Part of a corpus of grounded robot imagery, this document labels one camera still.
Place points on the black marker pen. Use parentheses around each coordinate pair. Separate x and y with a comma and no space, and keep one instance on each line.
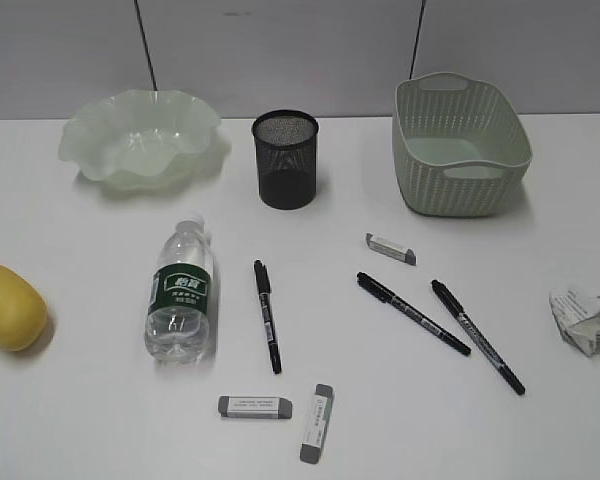
(385,295)
(457,311)
(264,291)

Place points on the clear water bottle green label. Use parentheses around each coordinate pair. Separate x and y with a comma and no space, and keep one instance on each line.
(177,327)

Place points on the waste paper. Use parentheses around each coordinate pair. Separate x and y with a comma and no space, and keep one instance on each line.
(576,312)

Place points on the yellow mango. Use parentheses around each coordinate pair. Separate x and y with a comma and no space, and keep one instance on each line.
(23,312)

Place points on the black mesh pen holder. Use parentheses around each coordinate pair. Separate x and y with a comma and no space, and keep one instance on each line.
(286,158)

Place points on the grey white eraser upper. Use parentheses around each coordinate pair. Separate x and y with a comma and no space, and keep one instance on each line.
(390,249)

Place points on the grey white eraser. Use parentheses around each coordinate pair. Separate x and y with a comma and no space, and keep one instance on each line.
(318,419)
(390,249)
(251,407)

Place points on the grey white eraser lower left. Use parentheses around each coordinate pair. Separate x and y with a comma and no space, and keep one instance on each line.
(251,407)

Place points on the pale green wavy plate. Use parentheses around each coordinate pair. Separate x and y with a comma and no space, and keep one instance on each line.
(140,139)

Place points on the pale green woven plastic basket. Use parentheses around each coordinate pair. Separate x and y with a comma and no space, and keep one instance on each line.
(459,147)

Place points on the grey white eraser lower right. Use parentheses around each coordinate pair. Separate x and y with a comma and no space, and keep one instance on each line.
(318,419)

